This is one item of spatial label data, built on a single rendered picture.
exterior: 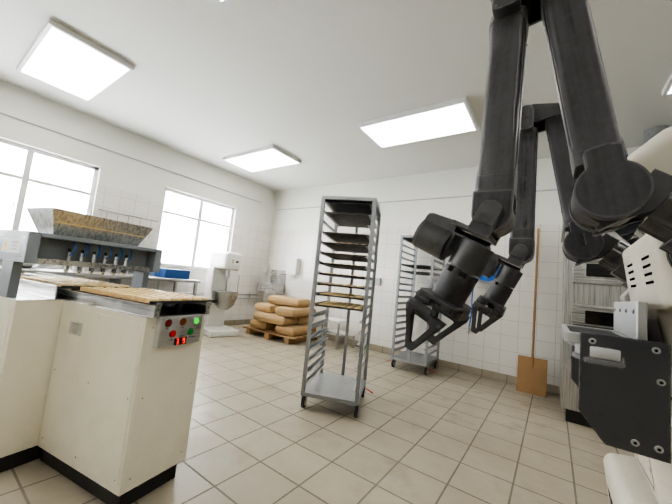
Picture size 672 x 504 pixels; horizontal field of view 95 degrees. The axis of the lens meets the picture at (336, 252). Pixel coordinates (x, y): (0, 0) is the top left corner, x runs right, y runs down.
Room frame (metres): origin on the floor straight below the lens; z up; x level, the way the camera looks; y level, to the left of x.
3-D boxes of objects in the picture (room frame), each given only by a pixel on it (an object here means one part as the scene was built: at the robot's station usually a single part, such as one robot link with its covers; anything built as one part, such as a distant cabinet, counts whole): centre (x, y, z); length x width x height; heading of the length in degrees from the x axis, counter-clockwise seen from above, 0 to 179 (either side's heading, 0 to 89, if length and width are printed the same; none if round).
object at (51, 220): (1.92, 1.52, 1.25); 0.56 x 0.29 x 0.14; 155
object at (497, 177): (0.50, -0.26, 1.40); 0.11 x 0.06 x 0.43; 145
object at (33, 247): (1.92, 1.52, 1.01); 0.72 x 0.33 x 0.34; 155
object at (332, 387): (2.91, -0.13, 0.93); 0.64 x 0.51 x 1.78; 168
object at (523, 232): (0.84, -0.51, 1.40); 0.11 x 0.06 x 0.43; 144
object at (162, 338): (1.55, 0.73, 0.77); 0.24 x 0.04 x 0.14; 155
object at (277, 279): (6.50, 1.22, 0.91); 1.00 x 0.36 x 1.11; 54
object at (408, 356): (4.42, -1.26, 0.93); 0.64 x 0.51 x 1.78; 147
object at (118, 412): (1.70, 1.06, 0.45); 0.70 x 0.34 x 0.90; 65
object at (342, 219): (2.92, -0.13, 1.68); 0.60 x 0.40 x 0.02; 168
